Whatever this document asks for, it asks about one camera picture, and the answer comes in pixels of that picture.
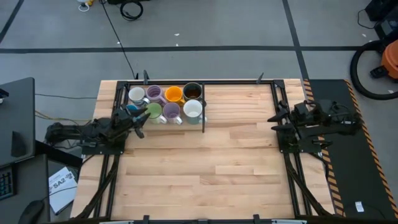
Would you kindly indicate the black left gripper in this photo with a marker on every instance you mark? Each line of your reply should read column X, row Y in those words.
column 124, row 124

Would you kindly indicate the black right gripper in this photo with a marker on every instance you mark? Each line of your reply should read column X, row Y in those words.
column 300, row 119

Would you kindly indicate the light blue mug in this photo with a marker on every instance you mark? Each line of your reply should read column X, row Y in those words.
column 132, row 108

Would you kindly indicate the blue white patterned mug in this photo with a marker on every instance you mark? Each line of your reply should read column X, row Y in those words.
column 136, row 94

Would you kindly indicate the yellow mug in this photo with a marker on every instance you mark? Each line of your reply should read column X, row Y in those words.
column 174, row 94

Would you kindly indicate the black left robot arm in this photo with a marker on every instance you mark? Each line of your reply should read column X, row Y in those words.
column 77, row 132

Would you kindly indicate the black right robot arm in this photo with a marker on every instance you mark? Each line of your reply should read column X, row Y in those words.
column 329, row 127

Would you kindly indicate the black hazard-striped floor mat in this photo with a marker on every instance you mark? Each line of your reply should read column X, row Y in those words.
column 357, row 174

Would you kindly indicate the white SA2 booklet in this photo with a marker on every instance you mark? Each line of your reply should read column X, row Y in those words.
column 62, row 189

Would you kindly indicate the black vacuum caster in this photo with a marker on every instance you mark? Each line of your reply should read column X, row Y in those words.
column 377, row 72

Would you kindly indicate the white label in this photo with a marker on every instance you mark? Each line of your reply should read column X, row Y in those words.
column 359, row 207

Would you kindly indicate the dark grey desk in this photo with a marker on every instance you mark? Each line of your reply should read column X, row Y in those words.
column 31, row 183
column 18, row 109

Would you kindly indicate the black wedge-shaped device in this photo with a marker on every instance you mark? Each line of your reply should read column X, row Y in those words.
column 18, row 144

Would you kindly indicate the orange vacuum cleaner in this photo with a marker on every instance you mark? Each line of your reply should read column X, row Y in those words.
column 391, row 59

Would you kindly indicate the black computer mouse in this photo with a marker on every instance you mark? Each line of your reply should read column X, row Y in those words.
column 31, row 213

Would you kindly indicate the backlit keyboard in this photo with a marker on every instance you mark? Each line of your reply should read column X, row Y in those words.
column 7, row 183

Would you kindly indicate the black equipment case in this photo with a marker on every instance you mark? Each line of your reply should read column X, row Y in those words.
column 385, row 12

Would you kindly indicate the black frame wooden shelf rack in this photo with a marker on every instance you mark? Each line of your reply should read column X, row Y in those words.
column 174, row 128

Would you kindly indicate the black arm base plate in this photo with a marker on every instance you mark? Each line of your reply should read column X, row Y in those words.
column 102, row 151
column 306, row 148

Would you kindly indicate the black aluminium rig frame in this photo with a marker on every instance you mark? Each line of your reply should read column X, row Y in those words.
column 248, row 81

